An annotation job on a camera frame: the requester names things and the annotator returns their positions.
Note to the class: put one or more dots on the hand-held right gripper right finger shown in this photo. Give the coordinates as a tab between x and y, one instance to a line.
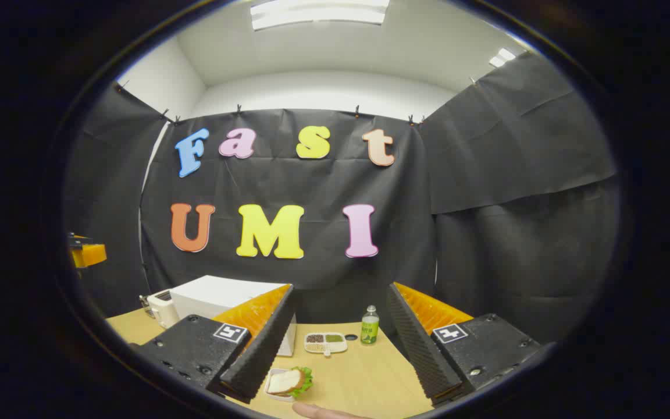
419	349

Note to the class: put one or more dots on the green drink bottle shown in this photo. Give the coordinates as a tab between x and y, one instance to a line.
370	329

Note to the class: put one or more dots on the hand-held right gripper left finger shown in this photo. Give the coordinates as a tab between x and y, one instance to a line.
262	349

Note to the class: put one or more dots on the large ceiling light panel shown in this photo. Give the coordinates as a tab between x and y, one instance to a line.
320	13

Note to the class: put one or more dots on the white rectangular dish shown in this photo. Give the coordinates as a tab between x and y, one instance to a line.
274	397

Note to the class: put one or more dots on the small ceiling light panel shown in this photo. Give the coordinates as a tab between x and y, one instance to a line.
502	57

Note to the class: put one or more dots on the lettuce toast sandwich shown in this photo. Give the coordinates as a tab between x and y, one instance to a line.
288	381

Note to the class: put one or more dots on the white microwave oven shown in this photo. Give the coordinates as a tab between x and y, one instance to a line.
213	294

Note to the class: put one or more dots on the divided plate of beans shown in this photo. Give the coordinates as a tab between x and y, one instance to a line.
325	342

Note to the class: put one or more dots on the white toaster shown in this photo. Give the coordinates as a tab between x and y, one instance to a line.
163	311

